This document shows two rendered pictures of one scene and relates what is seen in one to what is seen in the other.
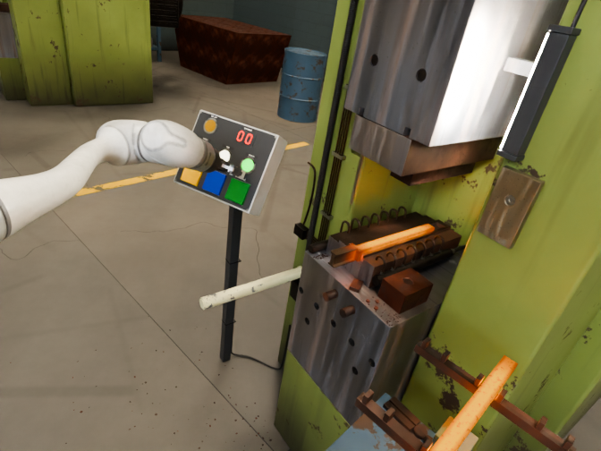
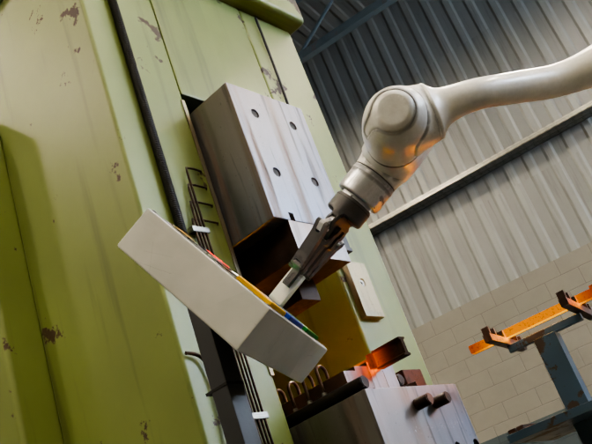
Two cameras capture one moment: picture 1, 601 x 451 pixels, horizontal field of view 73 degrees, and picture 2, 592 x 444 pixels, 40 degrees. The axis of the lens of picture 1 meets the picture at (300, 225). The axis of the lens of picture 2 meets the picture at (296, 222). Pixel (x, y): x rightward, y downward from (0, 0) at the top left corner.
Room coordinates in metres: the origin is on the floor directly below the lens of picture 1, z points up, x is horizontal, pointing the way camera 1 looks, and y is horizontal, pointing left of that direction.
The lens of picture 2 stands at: (1.56, 1.61, 0.57)
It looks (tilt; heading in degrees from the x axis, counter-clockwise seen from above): 24 degrees up; 254
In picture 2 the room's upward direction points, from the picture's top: 20 degrees counter-clockwise
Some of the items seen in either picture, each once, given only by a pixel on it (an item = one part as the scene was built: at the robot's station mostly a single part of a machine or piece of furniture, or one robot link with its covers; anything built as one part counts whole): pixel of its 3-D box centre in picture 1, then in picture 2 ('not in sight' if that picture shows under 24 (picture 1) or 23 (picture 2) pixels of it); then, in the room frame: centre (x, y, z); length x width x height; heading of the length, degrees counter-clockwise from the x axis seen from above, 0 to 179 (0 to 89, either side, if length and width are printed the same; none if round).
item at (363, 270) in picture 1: (395, 242); (307, 414); (1.16, -0.32, 0.96); 0.42 x 0.20 x 0.09; 130
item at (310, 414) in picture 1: (361, 395); not in sight; (1.12, -0.36, 0.23); 0.56 x 0.38 x 0.47; 130
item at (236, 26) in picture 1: (230, 49); not in sight; (8.00, 1.82, 0.42); 1.89 x 1.20 x 0.85; 51
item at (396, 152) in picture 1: (428, 138); (262, 281); (1.16, -0.32, 1.32); 0.42 x 0.20 x 0.10; 130
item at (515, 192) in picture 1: (508, 208); (362, 290); (0.87, -0.46, 1.27); 0.09 x 0.02 x 0.17; 40
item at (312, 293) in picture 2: (435, 165); (267, 315); (1.17, -0.37, 1.24); 0.30 x 0.07 x 0.06; 130
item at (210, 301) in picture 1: (255, 286); not in sight; (1.23, 0.13, 0.62); 0.44 x 0.05 x 0.05; 130
